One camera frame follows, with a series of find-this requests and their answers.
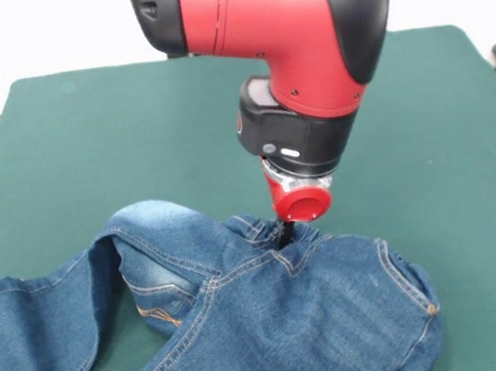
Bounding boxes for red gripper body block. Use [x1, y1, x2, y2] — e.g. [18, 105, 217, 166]
[261, 152, 336, 228]

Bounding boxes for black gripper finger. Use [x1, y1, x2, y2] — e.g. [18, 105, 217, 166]
[274, 218, 298, 251]

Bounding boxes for dark green table cloth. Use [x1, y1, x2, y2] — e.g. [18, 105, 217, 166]
[0, 18, 496, 371]

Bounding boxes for blue denim jeans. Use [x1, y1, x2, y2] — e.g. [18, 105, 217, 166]
[0, 166, 450, 371]

